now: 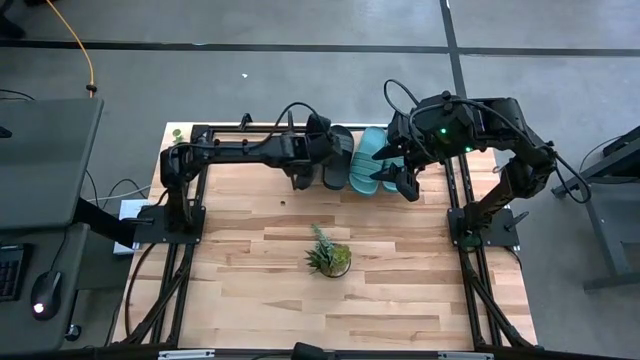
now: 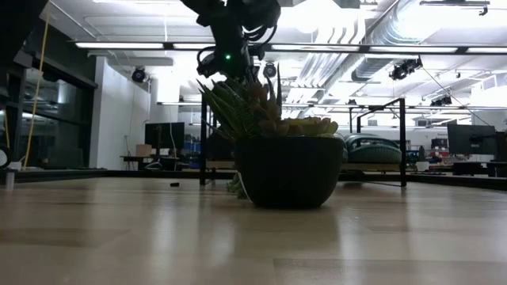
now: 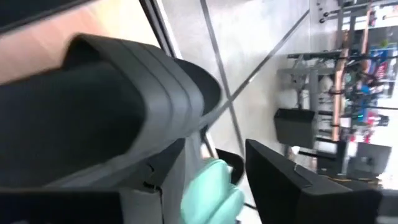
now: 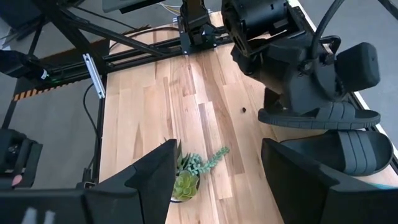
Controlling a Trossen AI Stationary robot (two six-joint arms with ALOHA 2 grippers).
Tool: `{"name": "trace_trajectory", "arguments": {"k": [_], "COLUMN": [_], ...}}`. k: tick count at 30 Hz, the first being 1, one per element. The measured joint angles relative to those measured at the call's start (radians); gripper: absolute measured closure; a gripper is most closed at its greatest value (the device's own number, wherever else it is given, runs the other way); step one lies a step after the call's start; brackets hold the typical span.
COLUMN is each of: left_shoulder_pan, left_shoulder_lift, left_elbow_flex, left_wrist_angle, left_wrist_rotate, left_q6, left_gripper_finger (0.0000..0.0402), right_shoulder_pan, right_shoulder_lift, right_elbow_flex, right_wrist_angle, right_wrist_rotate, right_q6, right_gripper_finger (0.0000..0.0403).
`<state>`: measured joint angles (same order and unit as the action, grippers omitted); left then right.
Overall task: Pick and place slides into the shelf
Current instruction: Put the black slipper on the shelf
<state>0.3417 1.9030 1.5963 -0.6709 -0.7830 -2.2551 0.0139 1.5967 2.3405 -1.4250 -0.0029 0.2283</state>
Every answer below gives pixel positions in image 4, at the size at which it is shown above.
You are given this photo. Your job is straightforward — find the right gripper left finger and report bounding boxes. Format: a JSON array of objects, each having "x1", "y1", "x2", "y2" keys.
[{"x1": 83, "y1": 138, "x2": 178, "y2": 224}]

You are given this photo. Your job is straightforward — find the black rubber slide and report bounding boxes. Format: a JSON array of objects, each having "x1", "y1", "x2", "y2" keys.
[
  {"x1": 257, "y1": 101, "x2": 381, "y2": 131},
  {"x1": 279, "y1": 129, "x2": 394, "y2": 177}
]

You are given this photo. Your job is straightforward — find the black device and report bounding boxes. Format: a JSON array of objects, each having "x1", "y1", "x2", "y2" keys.
[
  {"x1": 0, "y1": 49, "x2": 50, "y2": 81},
  {"x1": 0, "y1": 129, "x2": 44, "y2": 190}
]

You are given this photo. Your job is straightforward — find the silver metal bracket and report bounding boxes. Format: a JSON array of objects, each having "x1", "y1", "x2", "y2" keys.
[{"x1": 82, "y1": 53, "x2": 107, "y2": 100}]

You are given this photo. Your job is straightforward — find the orange black hazard tape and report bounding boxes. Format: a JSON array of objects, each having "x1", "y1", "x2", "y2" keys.
[{"x1": 12, "y1": 81, "x2": 78, "y2": 102}]

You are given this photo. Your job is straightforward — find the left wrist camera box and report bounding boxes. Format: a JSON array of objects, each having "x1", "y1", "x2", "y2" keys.
[{"x1": 335, "y1": 42, "x2": 381, "y2": 101}]

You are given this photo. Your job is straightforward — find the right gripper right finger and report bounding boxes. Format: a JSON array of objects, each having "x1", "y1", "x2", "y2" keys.
[{"x1": 261, "y1": 138, "x2": 398, "y2": 224}]

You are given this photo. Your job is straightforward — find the black aluminium table frame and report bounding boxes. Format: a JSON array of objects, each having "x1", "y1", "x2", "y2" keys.
[{"x1": 1, "y1": 0, "x2": 398, "y2": 187}]

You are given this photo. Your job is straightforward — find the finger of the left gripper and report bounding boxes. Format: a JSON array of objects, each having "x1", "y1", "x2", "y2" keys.
[{"x1": 263, "y1": 88, "x2": 284, "y2": 113}]

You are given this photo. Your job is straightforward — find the dark grey desk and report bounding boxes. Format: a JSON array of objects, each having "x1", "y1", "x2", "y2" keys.
[{"x1": 101, "y1": 0, "x2": 167, "y2": 14}]

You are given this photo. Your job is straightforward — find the potted succulent plant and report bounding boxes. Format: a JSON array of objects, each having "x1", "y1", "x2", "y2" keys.
[{"x1": 164, "y1": 139, "x2": 231, "y2": 203}]

